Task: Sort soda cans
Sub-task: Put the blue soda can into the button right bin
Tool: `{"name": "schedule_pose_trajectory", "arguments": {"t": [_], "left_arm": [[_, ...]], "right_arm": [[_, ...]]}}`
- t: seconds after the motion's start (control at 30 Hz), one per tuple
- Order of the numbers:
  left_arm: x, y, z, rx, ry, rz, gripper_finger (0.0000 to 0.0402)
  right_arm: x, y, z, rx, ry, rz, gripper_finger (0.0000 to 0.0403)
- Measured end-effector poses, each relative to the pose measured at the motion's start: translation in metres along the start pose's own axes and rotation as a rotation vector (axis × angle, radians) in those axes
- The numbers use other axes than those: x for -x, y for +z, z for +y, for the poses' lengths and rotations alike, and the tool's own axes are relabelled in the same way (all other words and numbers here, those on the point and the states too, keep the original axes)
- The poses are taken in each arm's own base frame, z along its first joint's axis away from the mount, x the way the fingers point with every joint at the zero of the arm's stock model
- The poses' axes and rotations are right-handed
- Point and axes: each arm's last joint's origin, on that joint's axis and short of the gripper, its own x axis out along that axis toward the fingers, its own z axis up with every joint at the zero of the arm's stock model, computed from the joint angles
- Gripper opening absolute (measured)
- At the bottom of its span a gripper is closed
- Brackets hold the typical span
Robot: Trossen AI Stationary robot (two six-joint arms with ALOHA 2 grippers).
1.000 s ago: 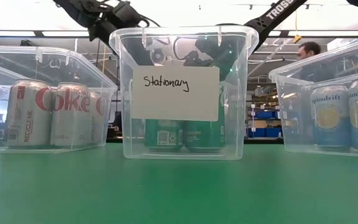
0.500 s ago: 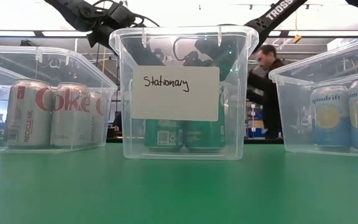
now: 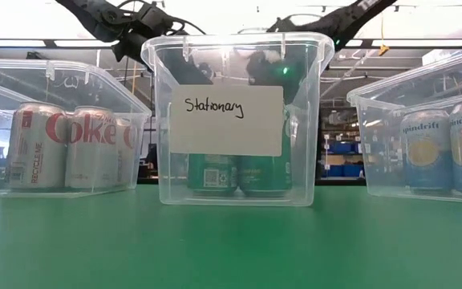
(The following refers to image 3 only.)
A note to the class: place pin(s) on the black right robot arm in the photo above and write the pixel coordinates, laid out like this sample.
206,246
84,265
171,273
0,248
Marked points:
335,24

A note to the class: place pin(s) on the green Sprite can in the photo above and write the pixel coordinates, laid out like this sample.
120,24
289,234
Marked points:
213,176
265,176

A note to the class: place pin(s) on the blue storage crates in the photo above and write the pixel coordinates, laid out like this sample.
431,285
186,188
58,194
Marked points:
343,170

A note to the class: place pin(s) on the black ceiling-mounted device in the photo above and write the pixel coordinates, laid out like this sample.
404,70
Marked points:
36,55

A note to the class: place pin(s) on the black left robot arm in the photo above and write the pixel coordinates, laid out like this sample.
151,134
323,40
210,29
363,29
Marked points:
94,16

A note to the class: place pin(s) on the silver Diet Coke can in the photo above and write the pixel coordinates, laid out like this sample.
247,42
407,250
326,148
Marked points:
36,152
92,156
130,160

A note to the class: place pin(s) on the long ceiling light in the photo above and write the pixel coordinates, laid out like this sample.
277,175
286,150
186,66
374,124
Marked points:
419,43
78,43
14,43

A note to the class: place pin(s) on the clear plastic bin with label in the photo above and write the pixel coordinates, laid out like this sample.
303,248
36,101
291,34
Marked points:
231,176

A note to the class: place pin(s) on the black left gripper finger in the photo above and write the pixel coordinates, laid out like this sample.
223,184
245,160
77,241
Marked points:
187,70

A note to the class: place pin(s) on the white paper label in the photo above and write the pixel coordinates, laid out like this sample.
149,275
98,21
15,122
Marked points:
227,132

